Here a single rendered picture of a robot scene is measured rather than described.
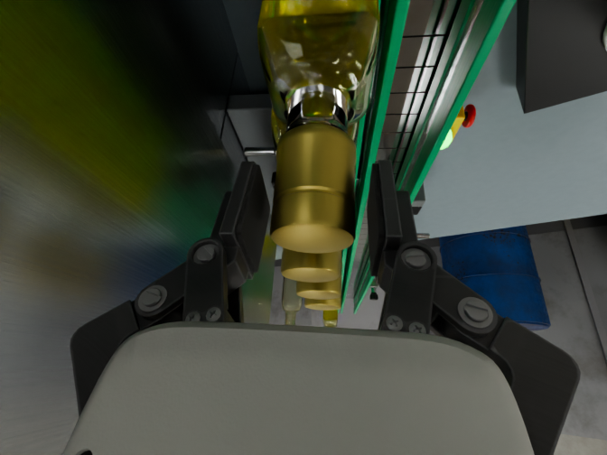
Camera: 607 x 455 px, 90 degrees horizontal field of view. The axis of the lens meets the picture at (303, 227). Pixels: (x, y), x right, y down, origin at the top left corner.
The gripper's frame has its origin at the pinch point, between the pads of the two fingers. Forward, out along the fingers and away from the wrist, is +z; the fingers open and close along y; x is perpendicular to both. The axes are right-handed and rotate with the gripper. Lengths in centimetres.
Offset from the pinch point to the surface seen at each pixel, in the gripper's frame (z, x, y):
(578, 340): 80, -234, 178
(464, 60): 22.1, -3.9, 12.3
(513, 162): 53, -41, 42
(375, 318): 106, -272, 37
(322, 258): 0.6, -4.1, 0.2
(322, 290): 1.6, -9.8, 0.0
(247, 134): 32.9, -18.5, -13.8
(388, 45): 19.7, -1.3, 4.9
